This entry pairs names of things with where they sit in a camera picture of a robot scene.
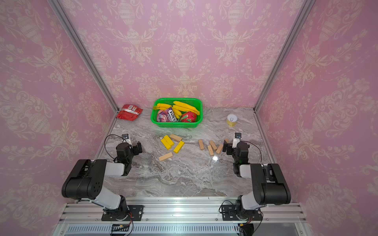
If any right frame post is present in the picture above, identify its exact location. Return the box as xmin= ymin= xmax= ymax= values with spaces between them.
xmin=254 ymin=0 xmax=316 ymax=114

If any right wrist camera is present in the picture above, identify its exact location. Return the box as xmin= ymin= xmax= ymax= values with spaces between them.
xmin=232 ymin=132 xmax=242 ymax=148

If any purple snack packet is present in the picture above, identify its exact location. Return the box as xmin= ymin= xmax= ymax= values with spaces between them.
xmin=157 ymin=107 xmax=178 ymax=123

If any wooden block right three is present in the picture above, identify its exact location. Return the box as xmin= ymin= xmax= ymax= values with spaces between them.
xmin=207 ymin=145 xmax=214 ymax=156

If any green plastic basket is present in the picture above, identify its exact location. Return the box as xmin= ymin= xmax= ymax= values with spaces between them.
xmin=151 ymin=98 xmax=203 ymax=128

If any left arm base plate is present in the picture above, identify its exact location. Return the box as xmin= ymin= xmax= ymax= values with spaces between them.
xmin=101 ymin=205 xmax=144 ymax=222

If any right banana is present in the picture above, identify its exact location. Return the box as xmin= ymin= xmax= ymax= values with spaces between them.
xmin=172 ymin=101 xmax=200 ymax=115

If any red snack bag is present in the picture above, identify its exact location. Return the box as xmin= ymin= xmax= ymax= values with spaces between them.
xmin=116 ymin=104 xmax=143 ymax=121

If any wooden block right two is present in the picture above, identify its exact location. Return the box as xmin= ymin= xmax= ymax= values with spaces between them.
xmin=209 ymin=140 xmax=218 ymax=150

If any left banana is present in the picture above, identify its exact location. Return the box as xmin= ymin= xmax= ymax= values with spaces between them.
xmin=153 ymin=103 xmax=182 ymax=119

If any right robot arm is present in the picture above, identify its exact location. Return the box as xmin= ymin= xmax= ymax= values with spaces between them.
xmin=220 ymin=141 xmax=291 ymax=222

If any frame post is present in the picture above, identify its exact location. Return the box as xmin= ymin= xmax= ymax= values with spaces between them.
xmin=254 ymin=0 xmax=316 ymax=114
xmin=47 ymin=0 xmax=119 ymax=113

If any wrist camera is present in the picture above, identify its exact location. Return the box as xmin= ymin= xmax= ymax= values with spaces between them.
xmin=122 ymin=134 xmax=132 ymax=145
xmin=232 ymin=132 xmax=242 ymax=148

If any wooden block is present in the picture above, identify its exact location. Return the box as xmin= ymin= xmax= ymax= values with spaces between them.
xmin=169 ymin=134 xmax=182 ymax=142
xmin=158 ymin=152 xmax=173 ymax=161

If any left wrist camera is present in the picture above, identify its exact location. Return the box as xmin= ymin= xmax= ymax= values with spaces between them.
xmin=122 ymin=134 xmax=132 ymax=145

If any wooden block right one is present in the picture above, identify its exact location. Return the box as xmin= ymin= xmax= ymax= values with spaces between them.
xmin=198 ymin=140 xmax=204 ymax=150

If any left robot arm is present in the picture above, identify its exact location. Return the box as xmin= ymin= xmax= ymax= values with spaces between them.
xmin=62 ymin=142 xmax=144 ymax=222

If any left frame post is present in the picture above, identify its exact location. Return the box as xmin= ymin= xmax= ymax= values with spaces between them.
xmin=47 ymin=0 xmax=119 ymax=113

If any wooden block right four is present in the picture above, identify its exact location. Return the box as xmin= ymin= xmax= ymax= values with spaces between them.
xmin=216 ymin=144 xmax=223 ymax=154

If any red dragon fruit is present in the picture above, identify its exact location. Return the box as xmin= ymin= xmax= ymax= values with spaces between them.
xmin=179 ymin=112 xmax=197 ymax=123

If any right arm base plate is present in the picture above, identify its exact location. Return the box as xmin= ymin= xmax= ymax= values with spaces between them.
xmin=219 ymin=204 xmax=263 ymax=222

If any banana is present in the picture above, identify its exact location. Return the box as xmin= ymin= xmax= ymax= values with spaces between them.
xmin=172 ymin=101 xmax=200 ymax=115
xmin=153 ymin=103 xmax=182 ymax=119

